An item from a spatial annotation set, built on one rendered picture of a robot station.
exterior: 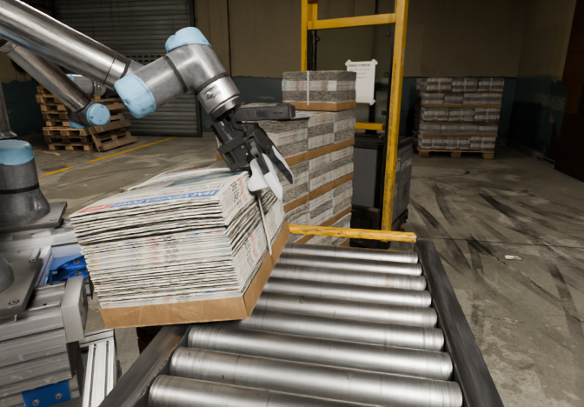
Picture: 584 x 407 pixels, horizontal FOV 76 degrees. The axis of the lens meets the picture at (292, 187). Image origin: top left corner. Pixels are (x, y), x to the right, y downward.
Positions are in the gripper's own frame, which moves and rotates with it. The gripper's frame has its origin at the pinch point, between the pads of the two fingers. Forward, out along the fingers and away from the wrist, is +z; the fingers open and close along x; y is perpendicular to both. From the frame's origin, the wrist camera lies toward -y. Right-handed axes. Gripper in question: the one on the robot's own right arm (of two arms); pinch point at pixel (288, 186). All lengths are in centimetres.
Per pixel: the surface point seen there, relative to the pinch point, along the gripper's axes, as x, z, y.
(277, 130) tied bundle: -95, -11, 21
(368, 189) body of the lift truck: -213, 64, 16
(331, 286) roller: -1.5, 24.0, 4.4
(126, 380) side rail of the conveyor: 31.3, 8.6, 27.4
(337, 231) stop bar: -28.5, 22.4, 4.1
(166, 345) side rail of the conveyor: 23.1, 9.8, 25.8
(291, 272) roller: -7.0, 19.3, 13.1
